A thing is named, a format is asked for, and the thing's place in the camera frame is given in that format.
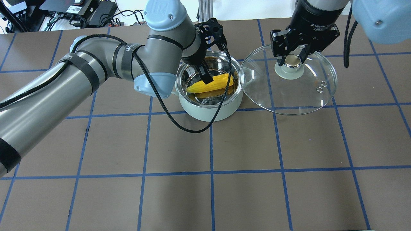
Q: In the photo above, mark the pale green cooking pot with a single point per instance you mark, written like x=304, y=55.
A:
x=203, y=106

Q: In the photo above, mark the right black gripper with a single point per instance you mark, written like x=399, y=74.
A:
x=309, y=20

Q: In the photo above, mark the glass pot lid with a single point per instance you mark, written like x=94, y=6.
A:
x=295, y=88

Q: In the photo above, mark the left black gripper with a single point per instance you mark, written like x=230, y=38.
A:
x=194, y=56

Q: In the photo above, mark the aluminium frame post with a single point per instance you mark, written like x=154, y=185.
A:
x=205, y=10

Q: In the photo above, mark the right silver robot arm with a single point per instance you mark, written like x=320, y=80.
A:
x=383, y=21

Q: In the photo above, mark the black power brick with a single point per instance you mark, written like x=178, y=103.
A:
x=104, y=10

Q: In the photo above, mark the yellow corn cob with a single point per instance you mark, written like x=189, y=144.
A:
x=219, y=83

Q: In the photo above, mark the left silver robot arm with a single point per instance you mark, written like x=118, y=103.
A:
x=33, y=111

